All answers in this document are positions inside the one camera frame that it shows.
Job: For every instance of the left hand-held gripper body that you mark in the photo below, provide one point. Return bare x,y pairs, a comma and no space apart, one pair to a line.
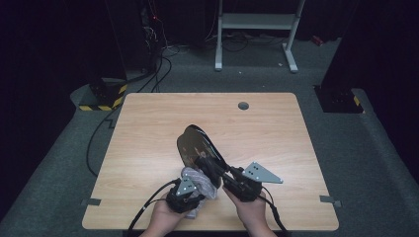
183,197

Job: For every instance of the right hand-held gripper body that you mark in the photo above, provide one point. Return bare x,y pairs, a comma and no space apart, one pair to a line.
245,189

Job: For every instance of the purple striped cloth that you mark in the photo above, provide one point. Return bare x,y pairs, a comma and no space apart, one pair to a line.
204,184

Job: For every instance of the black floral plate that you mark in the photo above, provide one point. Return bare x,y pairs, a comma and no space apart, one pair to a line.
197,144

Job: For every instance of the person's right hand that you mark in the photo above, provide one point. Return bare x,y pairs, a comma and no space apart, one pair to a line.
252,214

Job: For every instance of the person's left hand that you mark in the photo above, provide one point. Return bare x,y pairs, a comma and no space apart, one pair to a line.
168,219

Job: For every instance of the grey round table grommet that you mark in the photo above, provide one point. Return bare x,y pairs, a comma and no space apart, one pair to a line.
243,106

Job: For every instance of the grey tape piece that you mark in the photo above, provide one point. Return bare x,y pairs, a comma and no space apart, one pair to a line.
91,201
329,199

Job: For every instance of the black yellow striped base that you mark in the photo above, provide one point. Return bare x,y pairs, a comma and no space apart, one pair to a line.
107,95
339,100

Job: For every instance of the white metal stand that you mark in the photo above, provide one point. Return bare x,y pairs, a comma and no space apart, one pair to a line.
257,21

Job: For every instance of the small red floor object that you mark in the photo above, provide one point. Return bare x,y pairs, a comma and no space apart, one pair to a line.
318,40

